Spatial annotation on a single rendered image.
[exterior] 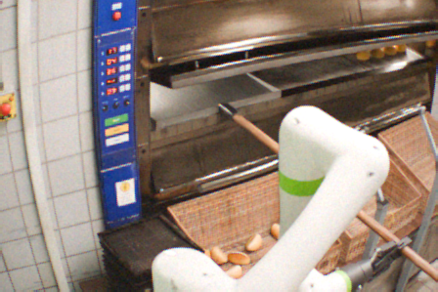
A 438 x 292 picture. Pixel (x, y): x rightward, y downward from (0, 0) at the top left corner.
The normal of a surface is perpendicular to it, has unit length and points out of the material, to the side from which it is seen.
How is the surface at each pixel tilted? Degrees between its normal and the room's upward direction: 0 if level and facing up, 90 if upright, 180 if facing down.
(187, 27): 70
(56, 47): 90
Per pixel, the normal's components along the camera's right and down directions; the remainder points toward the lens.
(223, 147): 0.52, 0.08
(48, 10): 0.54, 0.41
